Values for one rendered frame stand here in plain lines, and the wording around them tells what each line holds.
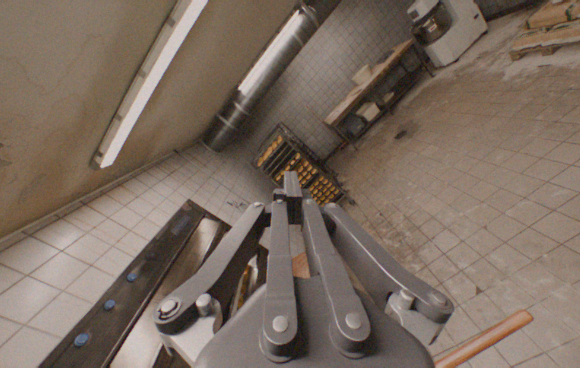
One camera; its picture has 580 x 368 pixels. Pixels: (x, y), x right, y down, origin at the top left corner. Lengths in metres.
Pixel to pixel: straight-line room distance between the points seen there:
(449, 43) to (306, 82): 2.83
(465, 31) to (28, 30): 5.40
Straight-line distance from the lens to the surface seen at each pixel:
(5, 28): 0.86
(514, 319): 0.86
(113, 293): 1.48
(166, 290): 1.56
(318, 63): 5.25
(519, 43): 4.17
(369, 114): 4.86
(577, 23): 3.86
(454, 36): 5.27
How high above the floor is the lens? 2.02
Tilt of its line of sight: 18 degrees down
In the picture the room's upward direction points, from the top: 51 degrees counter-clockwise
